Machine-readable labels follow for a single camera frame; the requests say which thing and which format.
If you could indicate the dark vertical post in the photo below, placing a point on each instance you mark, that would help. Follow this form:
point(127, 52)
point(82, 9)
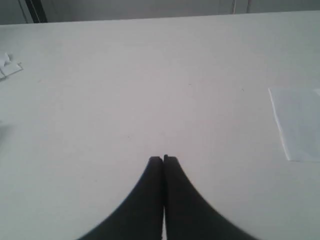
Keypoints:
point(36, 11)

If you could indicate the white paper sheet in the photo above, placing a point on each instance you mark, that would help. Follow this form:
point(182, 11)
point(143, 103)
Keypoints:
point(297, 115)

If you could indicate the white paper scraps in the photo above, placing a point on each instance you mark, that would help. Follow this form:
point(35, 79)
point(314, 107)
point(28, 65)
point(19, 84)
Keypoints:
point(8, 66)

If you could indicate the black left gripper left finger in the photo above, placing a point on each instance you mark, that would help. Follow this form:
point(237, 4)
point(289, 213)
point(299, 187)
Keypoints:
point(140, 215)

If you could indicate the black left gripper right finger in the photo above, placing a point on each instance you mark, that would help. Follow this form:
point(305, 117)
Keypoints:
point(187, 214)

